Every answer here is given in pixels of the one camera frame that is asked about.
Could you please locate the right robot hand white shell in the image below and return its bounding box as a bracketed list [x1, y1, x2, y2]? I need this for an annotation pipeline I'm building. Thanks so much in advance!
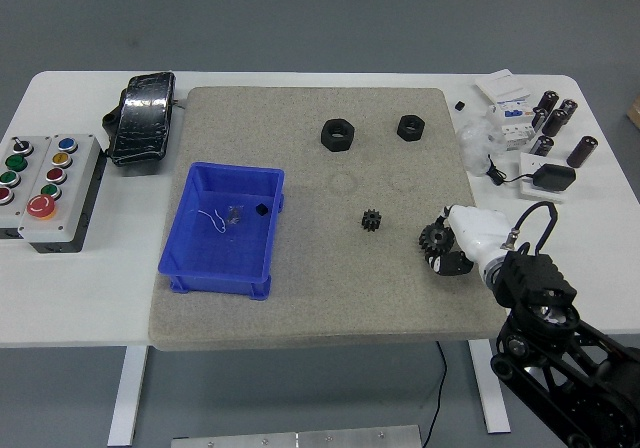
[424, 205, 516, 278]

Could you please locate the large black gear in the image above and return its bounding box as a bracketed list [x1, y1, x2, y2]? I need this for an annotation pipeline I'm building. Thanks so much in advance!
[418, 221, 454, 264]

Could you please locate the large black hex nut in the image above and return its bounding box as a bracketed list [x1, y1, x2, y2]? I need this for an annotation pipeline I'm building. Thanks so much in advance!
[320, 117, 358, 153]

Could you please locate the blue plastic box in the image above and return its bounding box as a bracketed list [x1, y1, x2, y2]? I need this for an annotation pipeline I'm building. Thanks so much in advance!
[157, 161, 286, 303]

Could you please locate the small black hex nut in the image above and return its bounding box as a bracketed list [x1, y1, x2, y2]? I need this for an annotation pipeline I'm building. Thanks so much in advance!
[396, 114, 426, 142]

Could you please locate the brown cardboard box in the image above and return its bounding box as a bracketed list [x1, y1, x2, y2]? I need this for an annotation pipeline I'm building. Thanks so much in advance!
[624, 93, 640, 130]

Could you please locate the grey button box emergency stop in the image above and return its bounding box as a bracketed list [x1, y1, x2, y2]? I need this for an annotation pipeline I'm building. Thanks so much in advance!
[17, 134, 109, 255]

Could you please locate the grey button box with selector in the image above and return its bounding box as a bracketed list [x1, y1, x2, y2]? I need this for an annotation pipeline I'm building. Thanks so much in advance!
[0, 135, 54, 242]

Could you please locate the clear plastic bag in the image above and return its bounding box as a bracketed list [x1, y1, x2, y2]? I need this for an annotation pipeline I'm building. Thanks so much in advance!
[457, 120, 506, 175]

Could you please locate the white socket plate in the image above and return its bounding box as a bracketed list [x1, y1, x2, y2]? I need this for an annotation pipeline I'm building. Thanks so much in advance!
[517, 151, 571, 203]

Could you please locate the black power adapter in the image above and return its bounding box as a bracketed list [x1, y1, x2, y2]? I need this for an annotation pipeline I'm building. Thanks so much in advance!
[532, 163, 577, 193]

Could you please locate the white circuit breaker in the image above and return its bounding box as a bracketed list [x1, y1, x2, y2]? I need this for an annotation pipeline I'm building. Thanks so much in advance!
[487, 98, 535, 153]

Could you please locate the white table leg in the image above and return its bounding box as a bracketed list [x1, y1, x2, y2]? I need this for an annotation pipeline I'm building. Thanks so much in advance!
[468, 340, 511, 435]
[107, 346, 150, 447]

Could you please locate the grey-brown mat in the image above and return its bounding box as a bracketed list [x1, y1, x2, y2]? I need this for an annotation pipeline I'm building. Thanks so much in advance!
[148, 86, 506, 353]

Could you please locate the black wrapped foot pedal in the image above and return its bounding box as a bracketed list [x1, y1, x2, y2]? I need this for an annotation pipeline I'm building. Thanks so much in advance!
[102, 71, 179, 168]

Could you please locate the black adapter cord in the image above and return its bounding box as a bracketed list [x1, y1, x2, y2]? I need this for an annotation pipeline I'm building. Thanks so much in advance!
[485, 153, 539, 186]

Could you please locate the black cable under table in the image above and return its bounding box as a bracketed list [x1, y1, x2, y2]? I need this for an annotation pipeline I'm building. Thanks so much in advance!
[422, 341, 448, 427]

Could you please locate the white flat switch box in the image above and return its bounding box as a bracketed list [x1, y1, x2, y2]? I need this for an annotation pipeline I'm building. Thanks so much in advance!
[473, 69, 532, 107]

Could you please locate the white string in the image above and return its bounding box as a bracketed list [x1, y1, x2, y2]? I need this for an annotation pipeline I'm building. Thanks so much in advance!
[194, 208, 226, 233]

